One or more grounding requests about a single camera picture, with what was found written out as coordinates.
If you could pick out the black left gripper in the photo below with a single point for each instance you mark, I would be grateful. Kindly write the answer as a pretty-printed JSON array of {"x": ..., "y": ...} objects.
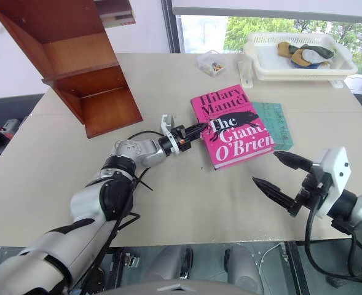
[{"x": 183, "y": 138}]

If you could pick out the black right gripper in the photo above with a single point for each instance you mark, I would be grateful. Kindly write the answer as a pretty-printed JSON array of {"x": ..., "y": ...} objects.
[{"x": 311, "y": 190}]

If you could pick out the pink hardcover book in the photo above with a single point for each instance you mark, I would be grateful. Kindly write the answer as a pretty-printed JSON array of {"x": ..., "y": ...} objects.
[{"x": 236, "y": 135}]

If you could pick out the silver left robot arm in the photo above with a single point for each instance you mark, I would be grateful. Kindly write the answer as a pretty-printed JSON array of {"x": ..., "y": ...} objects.
[{"x": 85, "y": 202}]

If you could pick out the teal paperback book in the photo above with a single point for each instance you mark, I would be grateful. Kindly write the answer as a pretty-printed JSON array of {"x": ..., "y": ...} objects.
[{"x": 279, "y": 126}]

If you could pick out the brown wooden bookshelf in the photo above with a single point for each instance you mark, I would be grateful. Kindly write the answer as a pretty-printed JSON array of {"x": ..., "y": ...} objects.
[{"x": 97, "y": 107}]

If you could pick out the clear plastic box coloured bits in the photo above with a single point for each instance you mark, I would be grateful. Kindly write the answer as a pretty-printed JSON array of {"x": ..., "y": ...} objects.
[{"x": 213, "y": 64}]

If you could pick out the white plastic rack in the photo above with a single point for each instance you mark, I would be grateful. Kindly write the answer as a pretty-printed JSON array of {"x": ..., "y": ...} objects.
[{"x": 246, "y": 72}]

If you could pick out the white plastic lattice basket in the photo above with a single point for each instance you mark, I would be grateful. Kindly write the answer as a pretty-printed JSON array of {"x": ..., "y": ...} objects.
[{"x": 269, "y": 58}]

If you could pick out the bundle of coloured cloths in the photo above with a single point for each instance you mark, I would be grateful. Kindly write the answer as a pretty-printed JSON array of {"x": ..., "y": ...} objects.
[{"x": 303, "y": 55}]

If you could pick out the stack of shelved books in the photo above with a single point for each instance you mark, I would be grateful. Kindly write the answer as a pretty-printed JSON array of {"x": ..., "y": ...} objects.
[{"x": 119, "y": 17}]

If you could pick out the grey window roller blind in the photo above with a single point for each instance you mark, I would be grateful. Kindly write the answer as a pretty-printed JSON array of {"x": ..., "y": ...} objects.
[{"x": 276, "y": 13}]

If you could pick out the grey and red device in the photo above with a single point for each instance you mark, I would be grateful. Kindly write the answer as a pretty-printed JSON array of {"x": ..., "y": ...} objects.
[{"x": 10, "y": 127}]

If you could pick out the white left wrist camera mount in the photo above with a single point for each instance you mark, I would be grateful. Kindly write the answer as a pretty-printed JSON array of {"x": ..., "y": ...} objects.
[{"x": 167, "y": 123}]

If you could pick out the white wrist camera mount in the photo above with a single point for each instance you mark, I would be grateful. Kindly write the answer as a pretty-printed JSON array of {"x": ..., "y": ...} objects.
[
  {"x": 337, "y": 166},
  {"x": 167, "y": 123}
]

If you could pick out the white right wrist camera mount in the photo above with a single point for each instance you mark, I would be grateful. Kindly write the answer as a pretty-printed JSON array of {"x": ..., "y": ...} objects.
[{"x": 337, "y": 166}]

